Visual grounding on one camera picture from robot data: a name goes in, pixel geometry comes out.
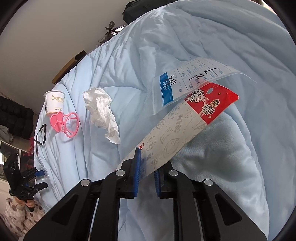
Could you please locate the black puffer jacket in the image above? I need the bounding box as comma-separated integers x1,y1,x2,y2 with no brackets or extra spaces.
0,95,34,140

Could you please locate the white red snack packet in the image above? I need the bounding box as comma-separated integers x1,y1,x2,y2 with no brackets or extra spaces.
115,83,240,180

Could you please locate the clear plastic cup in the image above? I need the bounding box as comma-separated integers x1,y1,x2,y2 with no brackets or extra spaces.
37,166,50,186

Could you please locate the white yogurt cup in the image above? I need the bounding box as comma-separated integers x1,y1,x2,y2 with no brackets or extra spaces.
43,90,65,115

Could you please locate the person's left forearm spotted sleeve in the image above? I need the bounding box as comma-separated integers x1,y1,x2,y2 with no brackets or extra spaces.
0,197,45,237

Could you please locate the gift bag with dark bow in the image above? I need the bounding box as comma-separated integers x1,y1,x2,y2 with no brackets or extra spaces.
99,21,121,44

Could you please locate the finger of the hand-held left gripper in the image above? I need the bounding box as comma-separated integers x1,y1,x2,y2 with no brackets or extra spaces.
25,183,48,192
23,168,47,179

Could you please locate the clear zip bag blue strip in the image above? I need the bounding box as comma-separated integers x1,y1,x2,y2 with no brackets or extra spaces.
153,57,257,115

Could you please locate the brown flat cushion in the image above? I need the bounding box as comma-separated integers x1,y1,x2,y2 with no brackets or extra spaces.
51,50,87,85

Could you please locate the black duffel bag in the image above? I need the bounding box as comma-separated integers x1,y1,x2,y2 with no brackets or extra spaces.
122,0,167,24

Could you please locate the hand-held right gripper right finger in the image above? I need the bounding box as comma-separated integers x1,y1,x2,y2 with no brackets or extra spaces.
154,160,276,241

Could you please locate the light blue quilt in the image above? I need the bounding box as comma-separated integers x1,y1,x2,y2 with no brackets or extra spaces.
33,0,292,241

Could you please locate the white tissue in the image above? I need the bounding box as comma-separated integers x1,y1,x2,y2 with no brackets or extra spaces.
83,87,121,145

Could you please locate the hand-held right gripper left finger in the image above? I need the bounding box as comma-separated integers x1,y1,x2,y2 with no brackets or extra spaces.
23,148,141,241

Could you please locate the dark ribbon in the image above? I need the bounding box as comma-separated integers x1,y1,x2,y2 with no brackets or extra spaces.
34,124,47,158

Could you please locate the person's left hand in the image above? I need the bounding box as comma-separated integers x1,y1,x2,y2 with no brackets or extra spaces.
14,197,35,210

